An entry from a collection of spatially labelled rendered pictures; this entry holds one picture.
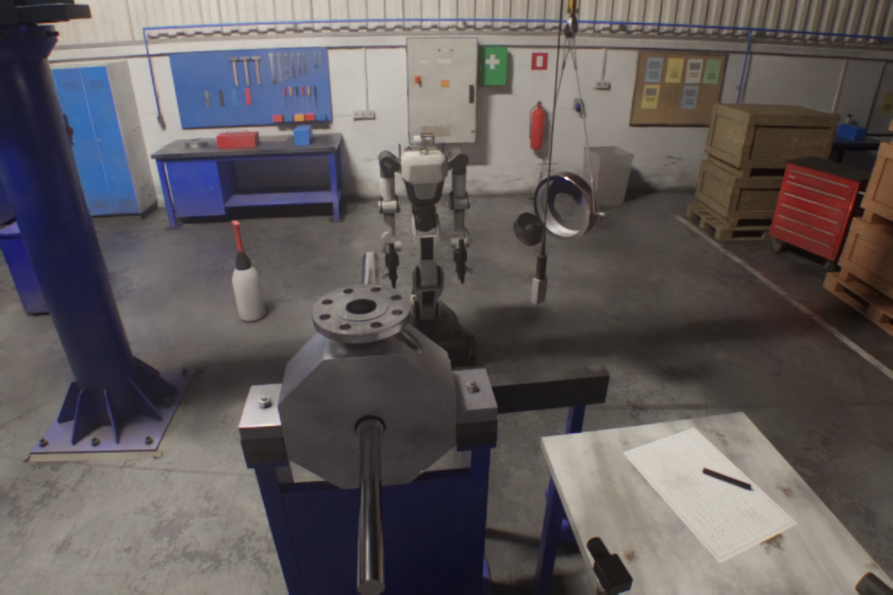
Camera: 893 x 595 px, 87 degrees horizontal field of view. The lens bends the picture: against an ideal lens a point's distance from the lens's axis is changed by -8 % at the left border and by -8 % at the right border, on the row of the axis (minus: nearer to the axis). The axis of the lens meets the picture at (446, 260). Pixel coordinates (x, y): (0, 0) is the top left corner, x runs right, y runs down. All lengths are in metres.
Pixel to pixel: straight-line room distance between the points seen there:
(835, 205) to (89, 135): 7.65
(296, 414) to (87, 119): 5.66
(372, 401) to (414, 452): 0.23
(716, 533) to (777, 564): 0.16
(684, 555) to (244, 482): 2.11
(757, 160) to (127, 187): 6.89
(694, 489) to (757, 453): 0.30
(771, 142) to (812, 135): 0.47
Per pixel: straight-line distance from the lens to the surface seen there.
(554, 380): 2.02
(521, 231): 2.99
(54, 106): 2.95
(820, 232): 5.79
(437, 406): 1.46
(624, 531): 1.60
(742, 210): 6.14
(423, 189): 3.10
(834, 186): 5.67
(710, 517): 1.71
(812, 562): 1.74
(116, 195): 6.91
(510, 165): 6.74
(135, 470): 3.25
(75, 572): 2.94
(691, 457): 1.86
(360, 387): 1.40
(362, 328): 1.29
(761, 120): 5.92
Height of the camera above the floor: 2.11
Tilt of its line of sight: 25 degrees down
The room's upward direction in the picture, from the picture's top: straight up
